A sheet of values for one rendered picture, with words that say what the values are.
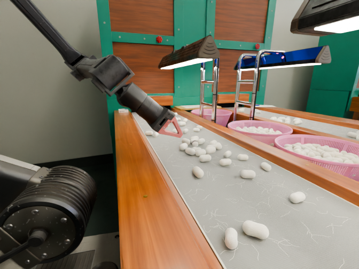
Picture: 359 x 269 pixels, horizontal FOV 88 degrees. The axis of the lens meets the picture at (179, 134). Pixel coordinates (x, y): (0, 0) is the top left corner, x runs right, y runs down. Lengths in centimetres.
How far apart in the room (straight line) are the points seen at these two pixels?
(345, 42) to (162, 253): 337
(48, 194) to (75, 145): 202
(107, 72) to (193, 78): 111
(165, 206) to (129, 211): 6
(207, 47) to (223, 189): 47
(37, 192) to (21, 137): 208
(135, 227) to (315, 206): 33
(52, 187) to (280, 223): 39
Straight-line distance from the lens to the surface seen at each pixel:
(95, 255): 69
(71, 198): 38
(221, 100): 157
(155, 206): 33
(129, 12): 148
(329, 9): 36
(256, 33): 186
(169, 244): 28
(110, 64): 48
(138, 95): 48
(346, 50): 343
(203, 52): 69
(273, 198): 44
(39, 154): 247
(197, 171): 45
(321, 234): 39
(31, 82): 234
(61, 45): 89
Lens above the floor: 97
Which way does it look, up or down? 16 degrees down
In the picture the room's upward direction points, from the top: straight up
